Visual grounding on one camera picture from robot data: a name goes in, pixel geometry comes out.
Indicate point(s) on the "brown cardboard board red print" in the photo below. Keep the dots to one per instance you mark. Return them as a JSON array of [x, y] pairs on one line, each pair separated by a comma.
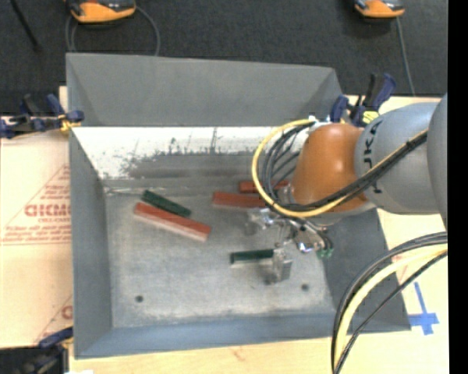
[[31, 263]]

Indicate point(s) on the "grey metal bin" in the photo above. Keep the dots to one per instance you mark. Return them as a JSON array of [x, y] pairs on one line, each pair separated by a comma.
[[203, 279]]

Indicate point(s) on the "long red-brown flat block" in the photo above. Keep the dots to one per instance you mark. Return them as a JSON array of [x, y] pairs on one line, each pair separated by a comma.
[[171, 221]]

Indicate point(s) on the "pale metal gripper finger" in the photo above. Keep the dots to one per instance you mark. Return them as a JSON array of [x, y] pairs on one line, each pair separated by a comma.
[[259, 218], [281, 267]]

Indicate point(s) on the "dark green flat block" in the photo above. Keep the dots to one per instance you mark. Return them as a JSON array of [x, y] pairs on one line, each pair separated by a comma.
[[251, 256], [165, 203]]

